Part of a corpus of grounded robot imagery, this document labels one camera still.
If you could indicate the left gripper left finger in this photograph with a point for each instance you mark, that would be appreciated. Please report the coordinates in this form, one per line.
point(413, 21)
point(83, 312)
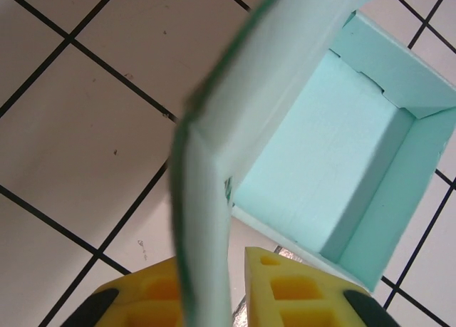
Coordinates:
point(142, 298)

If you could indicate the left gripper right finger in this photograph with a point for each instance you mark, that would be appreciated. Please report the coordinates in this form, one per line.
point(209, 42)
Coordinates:
point(303, 298)

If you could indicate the teal paper box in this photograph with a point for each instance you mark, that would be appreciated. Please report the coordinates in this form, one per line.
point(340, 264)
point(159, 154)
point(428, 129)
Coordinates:
point(320, 163)

